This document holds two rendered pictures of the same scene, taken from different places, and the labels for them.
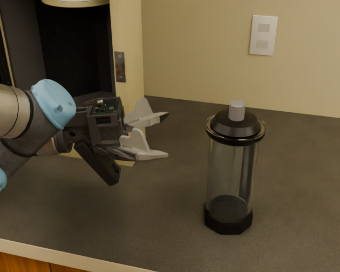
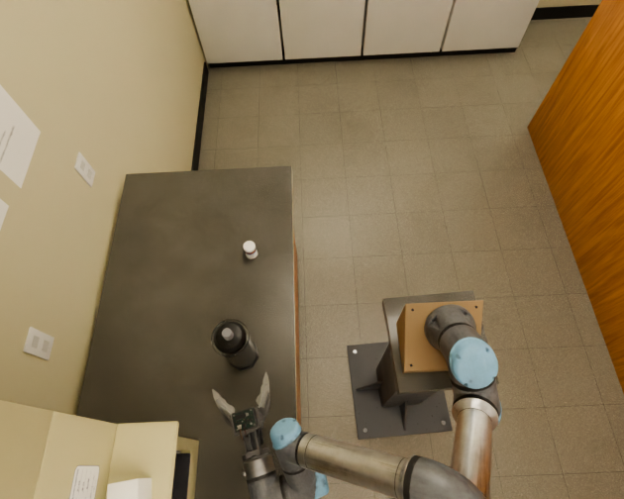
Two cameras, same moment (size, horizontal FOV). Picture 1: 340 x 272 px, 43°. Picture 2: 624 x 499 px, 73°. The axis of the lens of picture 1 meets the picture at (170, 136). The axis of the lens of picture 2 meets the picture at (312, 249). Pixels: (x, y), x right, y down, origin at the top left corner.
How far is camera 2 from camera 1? 0.99 m
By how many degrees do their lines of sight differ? 69
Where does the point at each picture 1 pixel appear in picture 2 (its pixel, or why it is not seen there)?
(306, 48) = (53, 306)
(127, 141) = (261, 399)
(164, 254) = (282, 384)
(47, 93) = (293, 428)
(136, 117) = (226, 408)
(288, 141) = (145, 327)
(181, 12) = not seen: hidden behind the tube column
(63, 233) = not seen: hidden behind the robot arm
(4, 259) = not seen: outside the picture
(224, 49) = (40, 385)
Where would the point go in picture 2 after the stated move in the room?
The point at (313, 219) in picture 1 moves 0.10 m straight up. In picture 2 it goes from (233, 306) to (227, 296)
